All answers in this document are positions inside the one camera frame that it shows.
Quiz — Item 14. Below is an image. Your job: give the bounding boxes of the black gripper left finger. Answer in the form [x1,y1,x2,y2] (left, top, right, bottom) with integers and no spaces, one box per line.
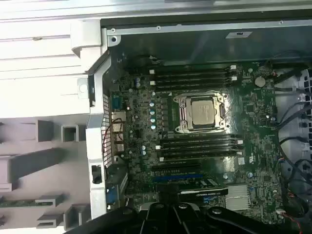
[89,184,173,234]

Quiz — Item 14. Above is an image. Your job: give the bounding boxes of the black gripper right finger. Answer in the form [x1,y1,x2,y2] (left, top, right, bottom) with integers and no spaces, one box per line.
[170,184,312,234]

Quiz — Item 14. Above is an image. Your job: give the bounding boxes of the RAM stick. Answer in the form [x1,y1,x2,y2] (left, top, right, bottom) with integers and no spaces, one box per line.
[0,199,38,208]

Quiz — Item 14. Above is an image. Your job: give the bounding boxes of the black RAM slot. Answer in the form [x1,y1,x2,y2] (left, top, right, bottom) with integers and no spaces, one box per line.
[155,63,237,72]
[158,154,238,162]
[162,136,244,145]
[160,148,244,156]
[149,69,232,77]
[156,75,238,83]
[156,142,238,151]
[150,80,232,89]

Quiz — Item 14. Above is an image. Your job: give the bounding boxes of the black graphics card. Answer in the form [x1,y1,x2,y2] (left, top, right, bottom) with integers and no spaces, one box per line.
[156,179,230,198]

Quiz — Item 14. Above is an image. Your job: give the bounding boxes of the blue expansion slot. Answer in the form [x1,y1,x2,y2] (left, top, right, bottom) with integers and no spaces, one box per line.
[152,173,203,179]

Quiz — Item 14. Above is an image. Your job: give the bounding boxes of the black expansion slot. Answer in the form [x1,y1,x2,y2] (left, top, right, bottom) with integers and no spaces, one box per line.
[151,164,202,172]

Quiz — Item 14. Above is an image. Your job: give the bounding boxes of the silver finned chipset heatsink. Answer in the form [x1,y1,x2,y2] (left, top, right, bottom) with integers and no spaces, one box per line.
[225,185,251,212]

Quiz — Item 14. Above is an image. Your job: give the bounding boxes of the metal CPU socket cover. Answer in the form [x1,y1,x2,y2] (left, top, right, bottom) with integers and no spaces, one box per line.
[173,91,231,134]

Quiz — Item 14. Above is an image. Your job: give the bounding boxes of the silver CPU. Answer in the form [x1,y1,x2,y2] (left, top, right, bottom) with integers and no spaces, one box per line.
[191,99,221,129]

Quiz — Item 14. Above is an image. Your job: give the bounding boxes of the green motherboard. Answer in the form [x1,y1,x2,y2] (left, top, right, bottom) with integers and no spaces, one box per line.
[109,58,286,220]

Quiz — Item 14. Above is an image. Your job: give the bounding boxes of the grey parts rack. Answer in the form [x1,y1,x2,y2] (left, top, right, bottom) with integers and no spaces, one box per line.
[0,117,93,234]

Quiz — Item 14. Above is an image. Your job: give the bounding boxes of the black open PC case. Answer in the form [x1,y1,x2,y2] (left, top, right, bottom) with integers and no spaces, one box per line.
[70,6,312,234]

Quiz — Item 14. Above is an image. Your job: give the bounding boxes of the silver drive cage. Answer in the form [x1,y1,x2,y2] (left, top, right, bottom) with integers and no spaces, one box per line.
[275,65,312,152]

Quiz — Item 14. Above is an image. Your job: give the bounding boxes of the small white case sticker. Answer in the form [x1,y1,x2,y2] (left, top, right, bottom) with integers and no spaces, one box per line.
[225,31,252,39]

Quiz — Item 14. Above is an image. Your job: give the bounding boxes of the thin red black wire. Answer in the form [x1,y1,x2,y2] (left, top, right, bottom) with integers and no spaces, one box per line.
[101,117,123,153]

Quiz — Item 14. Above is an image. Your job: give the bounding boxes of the black cable bundle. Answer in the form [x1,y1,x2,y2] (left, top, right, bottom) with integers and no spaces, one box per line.
[276,97,312,234]

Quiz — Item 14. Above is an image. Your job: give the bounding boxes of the grey case handle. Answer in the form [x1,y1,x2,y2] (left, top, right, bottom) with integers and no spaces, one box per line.
[70,19,102,59]

